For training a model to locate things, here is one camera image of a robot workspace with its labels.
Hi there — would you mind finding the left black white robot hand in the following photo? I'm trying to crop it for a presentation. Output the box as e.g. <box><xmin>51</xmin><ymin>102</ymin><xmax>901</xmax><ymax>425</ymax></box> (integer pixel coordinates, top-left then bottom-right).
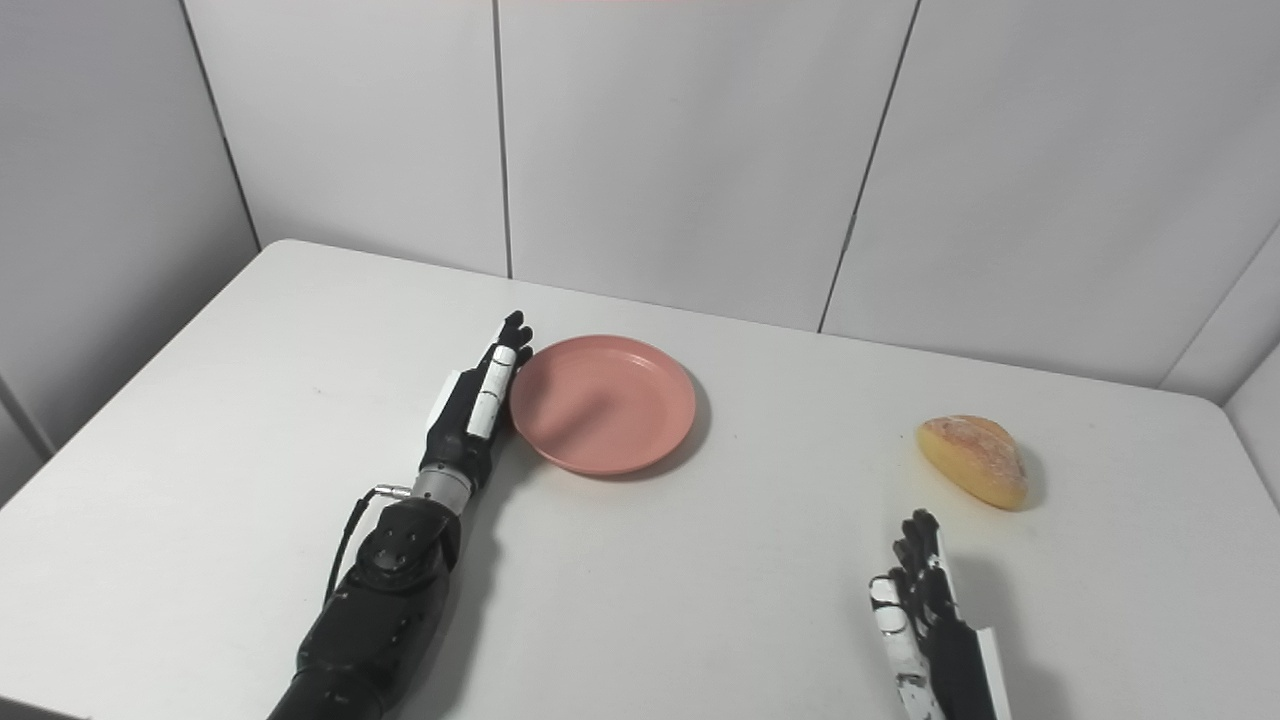
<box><xmin>419</xmin><ymin>311</ymin><xmax>534</xmax><ymax>491</ymax></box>

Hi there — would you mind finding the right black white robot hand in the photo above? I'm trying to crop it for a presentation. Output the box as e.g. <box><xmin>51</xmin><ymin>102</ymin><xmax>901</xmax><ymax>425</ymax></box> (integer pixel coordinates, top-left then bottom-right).
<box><xmin>869</xmin><ymin>509</ymin><xmax>1011</xmax><ymax>720</ymax></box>

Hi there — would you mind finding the pink round plate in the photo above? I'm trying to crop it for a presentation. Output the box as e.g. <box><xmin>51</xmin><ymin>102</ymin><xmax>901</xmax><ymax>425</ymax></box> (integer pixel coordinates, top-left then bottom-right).
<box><xmin>509</xmin><ymin>335</ymin><xmax>697</xmax><ymax>476</ymax></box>

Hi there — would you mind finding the golden bread roll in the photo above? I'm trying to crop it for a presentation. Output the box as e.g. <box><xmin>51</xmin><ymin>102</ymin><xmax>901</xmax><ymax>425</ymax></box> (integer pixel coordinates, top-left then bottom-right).
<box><xmin>918</xmin><ymin>415</ymin><xmax>1029</xmax><ymax>511</ymax></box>

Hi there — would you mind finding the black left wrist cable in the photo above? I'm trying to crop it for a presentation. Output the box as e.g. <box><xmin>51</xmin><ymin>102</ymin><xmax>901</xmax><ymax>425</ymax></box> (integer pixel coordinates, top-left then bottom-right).
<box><xmin>323</xmin><ymin>484</ymin><xmax>413</xmax><ymax>607</ymax></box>

